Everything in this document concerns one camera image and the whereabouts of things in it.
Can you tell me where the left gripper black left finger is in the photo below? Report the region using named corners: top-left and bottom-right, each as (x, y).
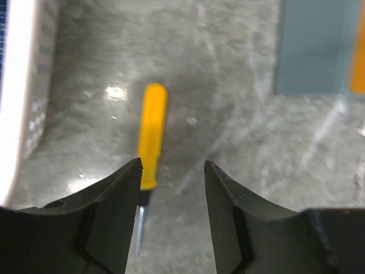
top-left (1, 158), bottom-right (143, 273)

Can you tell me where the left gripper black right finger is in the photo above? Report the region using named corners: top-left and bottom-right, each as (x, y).
top-left (204, 161), bottom-right (364, 273)

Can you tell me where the yellow screwdriver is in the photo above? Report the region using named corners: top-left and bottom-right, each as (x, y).
top-left (134, 83), bottom-right (168, 257)

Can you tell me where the orange grey drawer box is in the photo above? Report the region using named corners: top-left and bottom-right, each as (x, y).
top-left (274, 1), bottom-right (364, 100)

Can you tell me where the white plastic basket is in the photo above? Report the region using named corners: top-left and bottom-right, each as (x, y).
top-left (1, 1), bottom-right (60, 207)

